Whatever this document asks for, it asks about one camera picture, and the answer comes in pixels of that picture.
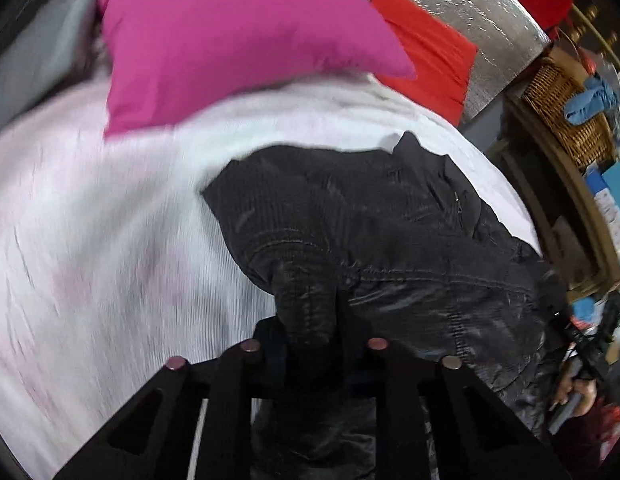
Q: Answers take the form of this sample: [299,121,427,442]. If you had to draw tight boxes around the person's right hand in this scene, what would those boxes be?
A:
[552,377,598,418]

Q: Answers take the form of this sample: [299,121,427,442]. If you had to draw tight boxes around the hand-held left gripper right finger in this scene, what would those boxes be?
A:
[339,305,573,480]

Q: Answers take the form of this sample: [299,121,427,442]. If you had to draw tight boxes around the silver foil insulation mat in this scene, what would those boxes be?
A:
[335,0,550,123]

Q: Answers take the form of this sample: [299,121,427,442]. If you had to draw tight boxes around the wicker basket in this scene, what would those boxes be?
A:
[522,57,615,168]

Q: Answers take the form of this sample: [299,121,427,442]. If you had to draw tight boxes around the pink pillow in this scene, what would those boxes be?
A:
[96,0,418,139]

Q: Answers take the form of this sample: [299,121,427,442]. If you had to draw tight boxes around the white pink blanket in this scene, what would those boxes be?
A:
[0,72,543,476]

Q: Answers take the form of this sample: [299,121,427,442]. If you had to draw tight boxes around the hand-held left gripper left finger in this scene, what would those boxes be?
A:
[52,317,287,480]

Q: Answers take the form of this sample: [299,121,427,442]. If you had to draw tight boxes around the blue folded cloth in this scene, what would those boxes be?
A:
[570,297,603,323]

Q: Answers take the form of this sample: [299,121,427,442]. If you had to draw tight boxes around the wooden table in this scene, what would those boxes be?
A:
[490,95,620,301]

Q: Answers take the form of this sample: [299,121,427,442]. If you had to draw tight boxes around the grey garment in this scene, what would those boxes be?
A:
[0,0,116,136]

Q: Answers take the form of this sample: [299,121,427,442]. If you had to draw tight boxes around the black jacket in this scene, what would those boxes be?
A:
[202,131,570,480]

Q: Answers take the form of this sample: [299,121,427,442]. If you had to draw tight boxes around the red pillow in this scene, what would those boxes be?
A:
[370,0,478,127]

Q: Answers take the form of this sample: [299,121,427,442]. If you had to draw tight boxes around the wooden stair railing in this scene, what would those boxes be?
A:
[554,0,620,86]

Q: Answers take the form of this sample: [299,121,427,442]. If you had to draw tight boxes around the person's right forearm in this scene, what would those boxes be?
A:
[554,405,620,480]

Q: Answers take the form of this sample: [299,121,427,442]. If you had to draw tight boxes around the white toilet paper pack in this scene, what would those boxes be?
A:
[584,165,620,256]

